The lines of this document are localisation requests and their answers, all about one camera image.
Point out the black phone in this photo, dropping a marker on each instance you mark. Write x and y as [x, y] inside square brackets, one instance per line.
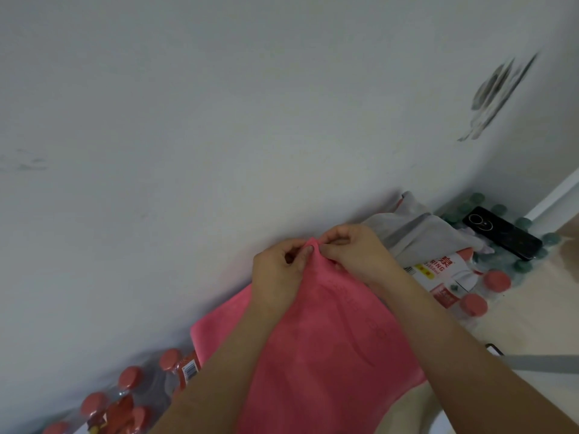
[502, 232]

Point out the pink towel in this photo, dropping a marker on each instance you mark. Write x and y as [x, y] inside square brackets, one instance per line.
[334, 357]

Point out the person's left hand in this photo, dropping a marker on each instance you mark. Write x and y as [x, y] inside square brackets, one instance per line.
[276, 280]

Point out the person's left forearm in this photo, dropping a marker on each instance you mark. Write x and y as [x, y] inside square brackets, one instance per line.
[217, 384]

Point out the person's right forearm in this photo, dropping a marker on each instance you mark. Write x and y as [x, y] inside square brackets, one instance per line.
[479, 370]

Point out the stack of water bottle packs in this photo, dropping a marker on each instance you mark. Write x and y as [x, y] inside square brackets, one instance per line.
[470, 284]

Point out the person's right hand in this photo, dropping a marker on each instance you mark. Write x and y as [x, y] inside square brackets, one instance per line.
[362, 257]

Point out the white gym machine frame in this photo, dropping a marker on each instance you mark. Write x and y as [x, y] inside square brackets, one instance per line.
[552, 198]

